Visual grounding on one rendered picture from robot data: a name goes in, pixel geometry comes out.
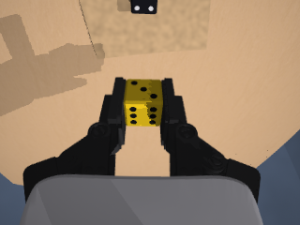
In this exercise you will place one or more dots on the tan flat mat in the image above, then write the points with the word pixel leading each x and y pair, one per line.
pixel 179 25

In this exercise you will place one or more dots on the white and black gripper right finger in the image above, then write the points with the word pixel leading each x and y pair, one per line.
pixel 194 156

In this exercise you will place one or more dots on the yellow die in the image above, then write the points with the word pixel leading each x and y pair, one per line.
pixel 143 103

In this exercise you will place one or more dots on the black die with white pips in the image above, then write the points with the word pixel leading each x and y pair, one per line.
pixel 144 6

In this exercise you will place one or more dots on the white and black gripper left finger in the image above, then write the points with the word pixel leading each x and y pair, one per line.
pixel 94 154

